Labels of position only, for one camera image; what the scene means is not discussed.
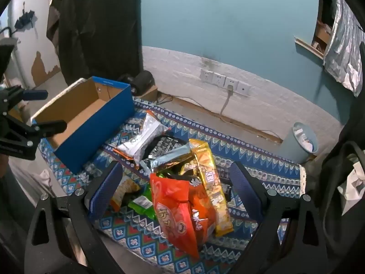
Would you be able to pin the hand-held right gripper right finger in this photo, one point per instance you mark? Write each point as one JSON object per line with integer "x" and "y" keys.
{"x": 245, "y": 191}

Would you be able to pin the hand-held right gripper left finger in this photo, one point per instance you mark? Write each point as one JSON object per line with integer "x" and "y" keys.
{"x": 105, "y": 189}

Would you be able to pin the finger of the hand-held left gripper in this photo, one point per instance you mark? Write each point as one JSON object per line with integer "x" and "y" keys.
{"x": 50, "y": 127}
{"x": 35, "y": 94}

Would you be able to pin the small orange chip bag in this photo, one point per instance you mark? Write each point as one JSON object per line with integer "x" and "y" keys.
{"x": 124, "y": 189}

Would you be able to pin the long yellow snack bag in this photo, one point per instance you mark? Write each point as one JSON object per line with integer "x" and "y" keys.
{"x": 212, "y": 194}

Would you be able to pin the green snack packet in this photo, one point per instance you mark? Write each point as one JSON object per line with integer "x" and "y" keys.
{"x": 141, "y": 204}

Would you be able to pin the blue cardboard box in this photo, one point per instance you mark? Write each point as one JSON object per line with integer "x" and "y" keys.
{"x": 94, "y": 128}

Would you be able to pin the white snack bag orange edge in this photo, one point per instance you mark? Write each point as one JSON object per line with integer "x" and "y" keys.
{"x": 145, "y": 134}

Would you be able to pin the silver foil snack bag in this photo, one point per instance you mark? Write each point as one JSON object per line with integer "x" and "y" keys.
{"x": 168, "y": 160}

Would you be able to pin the large orange-red snack bag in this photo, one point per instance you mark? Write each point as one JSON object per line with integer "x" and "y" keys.
{"x": 171, "y": 214}

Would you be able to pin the black snack bag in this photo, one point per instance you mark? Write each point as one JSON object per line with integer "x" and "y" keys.
{"x": 163, "y": 145}

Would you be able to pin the blue patterned mat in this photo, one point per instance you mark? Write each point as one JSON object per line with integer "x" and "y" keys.
{"x": 137, "y": 234}

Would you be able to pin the pale blue trash bin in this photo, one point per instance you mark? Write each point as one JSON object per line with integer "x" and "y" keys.
{"x": 298, "y": 148}

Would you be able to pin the black power strip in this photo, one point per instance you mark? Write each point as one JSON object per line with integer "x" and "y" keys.
{"x": 25, "y": 19}

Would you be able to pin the dark clothing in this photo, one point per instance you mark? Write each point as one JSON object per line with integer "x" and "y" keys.
{"x": 328, "y": 219}

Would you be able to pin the dark hanging cloth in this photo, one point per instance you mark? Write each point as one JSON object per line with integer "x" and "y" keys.
{"x": 99, "y": 28}

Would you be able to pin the black round device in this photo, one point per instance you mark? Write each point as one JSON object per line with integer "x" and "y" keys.
{"x": 141, "y": 80}

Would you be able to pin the small brown cardboard box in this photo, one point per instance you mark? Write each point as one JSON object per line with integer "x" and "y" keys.
{"x": 148, "y": 94}

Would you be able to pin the white crumpled cloth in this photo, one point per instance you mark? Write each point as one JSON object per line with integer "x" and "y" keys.
{"x": 352, "y": 184}

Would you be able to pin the silver foil sheet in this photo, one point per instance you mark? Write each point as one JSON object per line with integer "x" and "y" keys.
{"x": 345, "y": 51}

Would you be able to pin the white wall socket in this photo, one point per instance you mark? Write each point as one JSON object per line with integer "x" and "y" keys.
{"x": 206, "y": 75}
{"x": 244, "y": 88}
{"x": 219, "y": 79}
{"x": 231, "y": 83}

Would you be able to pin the wooden window frame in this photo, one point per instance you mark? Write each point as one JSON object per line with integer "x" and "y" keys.
{"x": 309, "y": 47}

